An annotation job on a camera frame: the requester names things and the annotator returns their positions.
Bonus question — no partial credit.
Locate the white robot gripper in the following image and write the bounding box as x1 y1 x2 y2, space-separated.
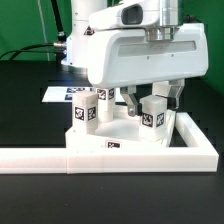
87 0 208 117

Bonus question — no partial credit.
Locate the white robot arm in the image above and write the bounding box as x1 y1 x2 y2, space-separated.
62 0 208 116

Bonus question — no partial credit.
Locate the white L-shaped obstacle fence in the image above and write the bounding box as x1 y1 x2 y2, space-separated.
0 113 219 174

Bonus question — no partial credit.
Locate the white marker sheet with tags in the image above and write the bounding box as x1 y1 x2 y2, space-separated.
42 86 94 103

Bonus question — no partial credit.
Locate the black cable bundle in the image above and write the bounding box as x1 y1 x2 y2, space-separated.
0 0 69 62

